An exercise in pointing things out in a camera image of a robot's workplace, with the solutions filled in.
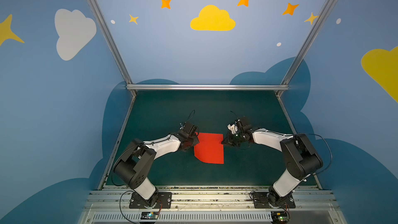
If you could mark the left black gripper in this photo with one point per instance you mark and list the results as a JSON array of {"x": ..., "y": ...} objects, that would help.
[{"x": 193, "y": 138}]

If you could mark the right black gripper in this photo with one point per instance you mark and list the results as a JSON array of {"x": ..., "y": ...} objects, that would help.
[{"x": 230, "y": 138}]

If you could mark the red square paper sheet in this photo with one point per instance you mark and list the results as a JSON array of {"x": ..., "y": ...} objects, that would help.
[{"x": 209, "y": 149}]

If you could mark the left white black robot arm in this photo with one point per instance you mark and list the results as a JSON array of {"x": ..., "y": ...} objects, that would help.
[{"x": 134, "y": 165}]

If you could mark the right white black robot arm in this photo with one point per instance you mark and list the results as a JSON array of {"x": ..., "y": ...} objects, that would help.
[{"x": 300, "y": 156}]

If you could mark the left green circuit board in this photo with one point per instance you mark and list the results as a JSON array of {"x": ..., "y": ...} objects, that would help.
[{"x": 149, "y": 216}]

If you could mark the green circuit board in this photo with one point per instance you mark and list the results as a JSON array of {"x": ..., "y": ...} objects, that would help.
[
  {"x": 149, "y": 216},
  {"x": 279, "y": 217}
]

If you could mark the right green circuit board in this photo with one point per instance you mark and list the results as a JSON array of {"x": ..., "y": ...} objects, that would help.
[{"x": 279, "y": 217}]

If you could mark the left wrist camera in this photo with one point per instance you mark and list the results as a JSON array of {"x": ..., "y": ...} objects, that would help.
[{"x": 189, "y": 129}]

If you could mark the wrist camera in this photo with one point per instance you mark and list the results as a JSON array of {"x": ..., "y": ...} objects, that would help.
[
  {"x": 240, "y": 125},
  {"x": 189, "y": 129}
]

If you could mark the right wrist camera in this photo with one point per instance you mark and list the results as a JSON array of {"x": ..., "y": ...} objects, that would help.
[{"x": 240, "y": 125}]

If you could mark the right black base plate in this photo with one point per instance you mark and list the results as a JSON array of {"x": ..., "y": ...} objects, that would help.
[{"x": 271, "y": 200}]

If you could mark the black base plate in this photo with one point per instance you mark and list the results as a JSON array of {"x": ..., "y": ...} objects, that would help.
[
  {"x": 159, "y": 199},
  {"x": 271, "y": 200}
]

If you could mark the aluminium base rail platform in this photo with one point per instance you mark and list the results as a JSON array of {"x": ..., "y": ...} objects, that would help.
[{"x": 211, "y": 205}]

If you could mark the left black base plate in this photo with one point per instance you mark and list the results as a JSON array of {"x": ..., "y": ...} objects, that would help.
[{"x": 159, "y": 199}]

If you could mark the aluminium frame horizontal bar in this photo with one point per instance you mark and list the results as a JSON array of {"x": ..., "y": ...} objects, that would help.
[{"x": 208, "y": 87}]

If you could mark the left aluminium frame post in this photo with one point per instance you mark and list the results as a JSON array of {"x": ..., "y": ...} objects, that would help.
[{"x": 100, "y": 19}]

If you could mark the aluminium frame post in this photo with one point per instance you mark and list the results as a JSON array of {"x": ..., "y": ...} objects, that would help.
[
  {"x": 100, "y": 19},
  {"x": 310, "y": 38}
]

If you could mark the right aluminium frame post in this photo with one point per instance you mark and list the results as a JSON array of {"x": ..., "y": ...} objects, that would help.
[{"x": 310, "y": 38}]

